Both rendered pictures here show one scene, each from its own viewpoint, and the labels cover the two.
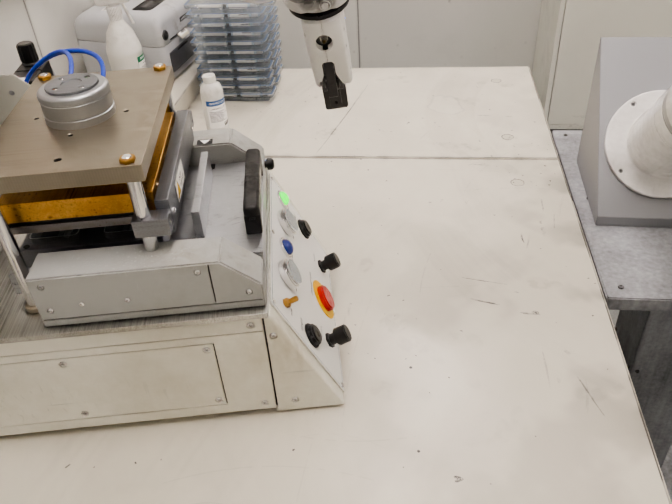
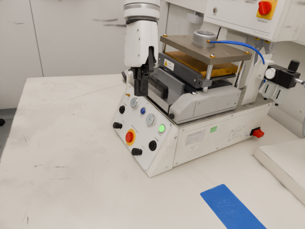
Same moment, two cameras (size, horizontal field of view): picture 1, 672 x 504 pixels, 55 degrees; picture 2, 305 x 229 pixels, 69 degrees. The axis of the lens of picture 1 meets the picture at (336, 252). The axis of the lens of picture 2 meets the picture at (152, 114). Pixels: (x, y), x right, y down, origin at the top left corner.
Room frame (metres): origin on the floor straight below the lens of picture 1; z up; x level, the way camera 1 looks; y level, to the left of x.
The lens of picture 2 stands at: (1.30, -0.24, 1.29)
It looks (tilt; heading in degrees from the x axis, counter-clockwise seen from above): 32 degrees down; 149
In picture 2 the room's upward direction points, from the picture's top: 6 degrees clockwise
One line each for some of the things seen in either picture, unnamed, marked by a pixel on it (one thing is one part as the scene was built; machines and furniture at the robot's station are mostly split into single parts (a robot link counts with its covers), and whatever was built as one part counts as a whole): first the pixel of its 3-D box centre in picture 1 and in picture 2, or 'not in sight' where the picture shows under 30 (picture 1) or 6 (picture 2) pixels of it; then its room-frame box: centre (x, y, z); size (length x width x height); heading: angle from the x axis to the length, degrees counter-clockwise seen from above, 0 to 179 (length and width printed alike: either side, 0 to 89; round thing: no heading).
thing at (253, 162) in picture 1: (253, 188); (153, 83); (0.72, 0.10, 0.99); 0.15 x 0.02 x 0.04; 3
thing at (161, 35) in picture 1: (139, 37); not in sight; (1.68, 0.47, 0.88); 0.25 x 0.20 x 0.17; 75
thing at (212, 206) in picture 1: (149, 210); (185, 83); (0.71, 0.24, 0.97); 0.30 x 0.22 x 0.08; 93
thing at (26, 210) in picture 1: (94, 144); (201, 57); (0.72, 0.28, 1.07); 0.22 x 0.17 x 0.10; 3
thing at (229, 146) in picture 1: (183, 160); (204, 103); (0.85, 0.22, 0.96); 0.26 x 0.05 x 0.07; 93
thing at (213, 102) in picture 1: (214, 106); not in sight; (1.36, 0.25, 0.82); 0.05 x 0.05 x 0.14
